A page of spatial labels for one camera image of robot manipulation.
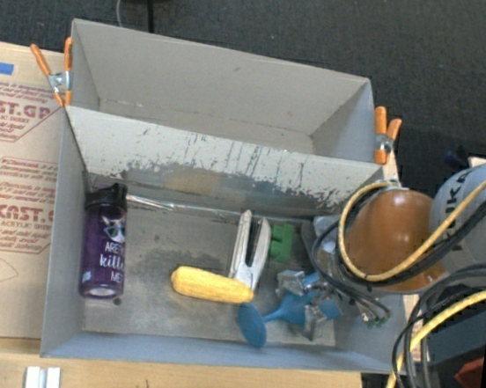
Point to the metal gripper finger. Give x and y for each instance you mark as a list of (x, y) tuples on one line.
[(314, 324), (292, 281)]

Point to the green block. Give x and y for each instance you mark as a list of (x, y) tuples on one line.
[(282, 242)]

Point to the white clip tool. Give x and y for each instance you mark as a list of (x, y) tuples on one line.
[(242, 250)]

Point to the yellow toy corn cob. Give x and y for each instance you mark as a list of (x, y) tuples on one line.
[(211, 285)]

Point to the purple printed bottle black cap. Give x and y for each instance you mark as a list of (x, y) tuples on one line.
[(104, 250)]

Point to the grey metal bin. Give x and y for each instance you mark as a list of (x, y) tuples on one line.
[(203, 94)]

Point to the brown cardboard board red print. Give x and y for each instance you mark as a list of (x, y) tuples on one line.
[(11, 202)]

